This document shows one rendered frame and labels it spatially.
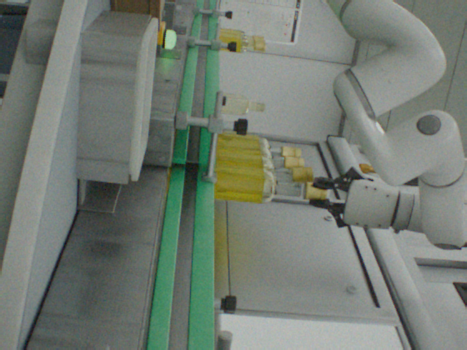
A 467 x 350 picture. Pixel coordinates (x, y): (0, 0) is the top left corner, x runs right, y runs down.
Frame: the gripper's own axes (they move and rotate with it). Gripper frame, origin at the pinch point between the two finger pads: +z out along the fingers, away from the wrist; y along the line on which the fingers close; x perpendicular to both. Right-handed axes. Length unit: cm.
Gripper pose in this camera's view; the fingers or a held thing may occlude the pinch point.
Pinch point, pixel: (321, 192)
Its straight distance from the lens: 128.2
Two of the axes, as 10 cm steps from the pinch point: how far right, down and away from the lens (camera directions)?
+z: -9.6, -2.1, 1.5
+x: -2.3, 3.8, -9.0
